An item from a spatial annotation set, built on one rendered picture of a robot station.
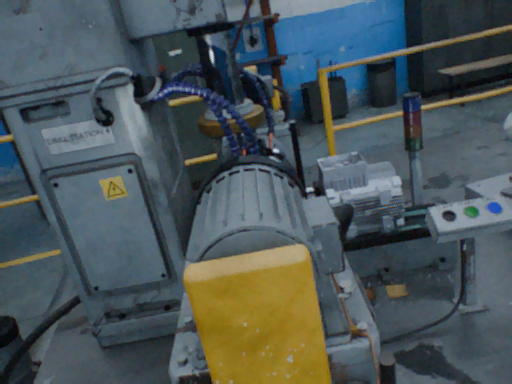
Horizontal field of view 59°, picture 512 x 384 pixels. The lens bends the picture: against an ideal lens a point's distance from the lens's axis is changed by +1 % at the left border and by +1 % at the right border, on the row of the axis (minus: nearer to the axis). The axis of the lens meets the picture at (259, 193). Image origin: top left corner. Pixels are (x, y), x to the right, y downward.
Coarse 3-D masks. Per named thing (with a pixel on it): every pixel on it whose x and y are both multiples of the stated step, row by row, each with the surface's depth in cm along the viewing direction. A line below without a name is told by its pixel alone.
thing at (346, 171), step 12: (336, 156) 129; (348, 156) 129; (360, 156) 125; (324, 168) 121; (336, 168) 120; (348, 168) 120; (360, 168) 120; (324, 180) 121; (336, 180) 121; (348, 180) 122; (360, 180) 121
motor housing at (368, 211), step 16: (368, 176) 123; (384, 176) 123; (336, 192) 123; (352, 192) 122; (368, 192) 121; (400, 192) 120; (336, 208) 121; (368, 208) 121; (384, 208) 122; (400, 208) 122; (368, 224) 123
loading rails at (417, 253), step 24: (408, 216) 136; (360, 240) 126; (384, 240) 127; (408, 240) 127; (432, 240) 127; (456, 240) 128; (360, 264) 129; (384, 264) 130; (408, 264) 130; (432, 264) 130
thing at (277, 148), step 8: (264, 136) 157; (264, 144) 148; (272, 144) 150; (280, 144) 156; (248, 152) 145; (264, 152) 144; (272, 152) 145; (280, 152) 146; (288, 152) 157; (280, 160) 146; (288, 160) 146
